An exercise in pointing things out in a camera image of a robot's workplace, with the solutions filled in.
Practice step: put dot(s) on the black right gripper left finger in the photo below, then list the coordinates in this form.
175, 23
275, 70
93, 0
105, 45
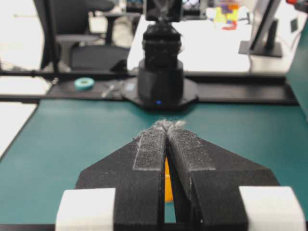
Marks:
122, 192

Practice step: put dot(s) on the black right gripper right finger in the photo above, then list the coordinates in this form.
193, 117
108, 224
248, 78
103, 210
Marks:
217, 190

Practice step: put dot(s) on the orange block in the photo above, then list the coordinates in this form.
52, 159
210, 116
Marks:
168, 187

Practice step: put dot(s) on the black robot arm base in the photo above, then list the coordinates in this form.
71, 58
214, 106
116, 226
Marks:
160, 83

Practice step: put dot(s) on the teal tape roll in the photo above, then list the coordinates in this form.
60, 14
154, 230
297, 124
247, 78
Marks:
84, 83

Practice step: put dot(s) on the black monitor stand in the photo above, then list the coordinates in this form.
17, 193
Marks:
264, 27

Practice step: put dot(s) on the black office chair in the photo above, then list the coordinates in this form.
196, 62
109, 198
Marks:
68, 41

